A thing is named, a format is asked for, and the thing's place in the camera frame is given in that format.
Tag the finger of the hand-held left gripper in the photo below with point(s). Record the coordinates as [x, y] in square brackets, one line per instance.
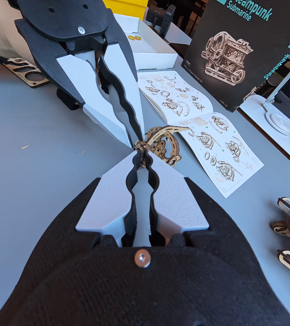
[124, 66]
[84, 81]

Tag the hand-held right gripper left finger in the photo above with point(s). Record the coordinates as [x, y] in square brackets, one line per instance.
[104, 203]

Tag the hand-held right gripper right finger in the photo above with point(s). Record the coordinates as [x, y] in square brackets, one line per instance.
[180, 203]

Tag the small wooden model assembly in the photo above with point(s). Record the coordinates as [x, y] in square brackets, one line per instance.
[160, 146]

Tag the person's left forearm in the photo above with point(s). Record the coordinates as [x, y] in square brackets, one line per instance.
[0, 25]

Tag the wooden parts sheet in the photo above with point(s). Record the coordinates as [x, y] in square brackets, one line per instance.
[43, 82]

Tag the black model kit box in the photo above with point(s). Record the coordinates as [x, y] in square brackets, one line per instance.
[198, 30]

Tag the white cardboard tray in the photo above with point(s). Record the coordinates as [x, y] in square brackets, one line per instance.
[157, 61]

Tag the yellow plastic bin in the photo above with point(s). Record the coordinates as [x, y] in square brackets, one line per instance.
[124, 7]

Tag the black electronic device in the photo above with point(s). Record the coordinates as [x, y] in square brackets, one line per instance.
[166, 23]

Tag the open instruction booklet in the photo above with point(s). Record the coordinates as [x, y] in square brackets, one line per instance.
[246, 175]

